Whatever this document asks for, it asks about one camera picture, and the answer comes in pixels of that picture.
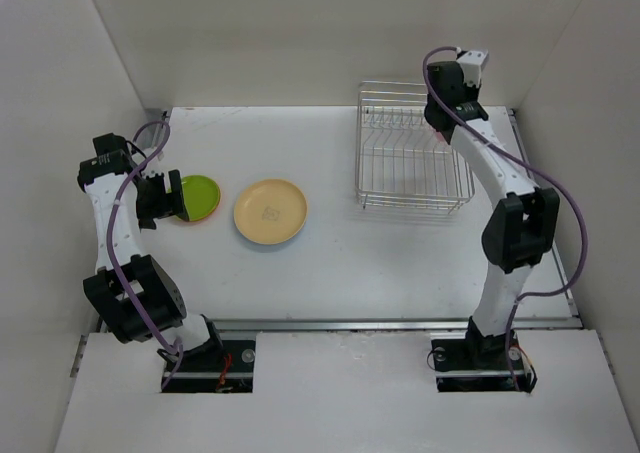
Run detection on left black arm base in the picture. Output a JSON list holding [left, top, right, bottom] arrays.
[[160, 338, 256, 394]]

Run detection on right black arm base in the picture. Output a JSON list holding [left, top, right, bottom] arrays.
[[428, 333, 538, 394]]

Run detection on orange plastic plate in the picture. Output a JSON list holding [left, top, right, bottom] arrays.
[[183, 183, 221, 223]]

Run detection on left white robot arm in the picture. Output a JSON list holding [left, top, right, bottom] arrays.
[[77, 133, 224, 370]]

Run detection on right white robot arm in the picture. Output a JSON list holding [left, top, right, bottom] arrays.
[[424, 61, 560, 367]]

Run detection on metal wire dish rack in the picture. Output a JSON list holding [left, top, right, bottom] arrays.
[[355, 80, 475, 213]]

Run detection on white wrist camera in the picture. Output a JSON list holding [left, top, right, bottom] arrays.
[[142, 152, 164, 177], [456, 48, 489, 89]]

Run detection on aluminium table rail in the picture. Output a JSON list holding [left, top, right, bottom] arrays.
[[69, 107, 584, 379]]

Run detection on yellow plastic plate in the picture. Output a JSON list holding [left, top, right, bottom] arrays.
[[233, 179, 308, 246]]

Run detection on pink plastic plate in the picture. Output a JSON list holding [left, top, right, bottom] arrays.
[[433, 131, 447, 145]]

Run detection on green plastic plate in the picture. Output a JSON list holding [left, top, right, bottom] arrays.
[[177, 175, 221, 222]]

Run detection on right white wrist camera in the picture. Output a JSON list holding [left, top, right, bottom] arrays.
[[456, 48, 489, 89]]

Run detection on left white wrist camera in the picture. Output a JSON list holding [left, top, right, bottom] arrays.
[[142, 152, 164, 177]]

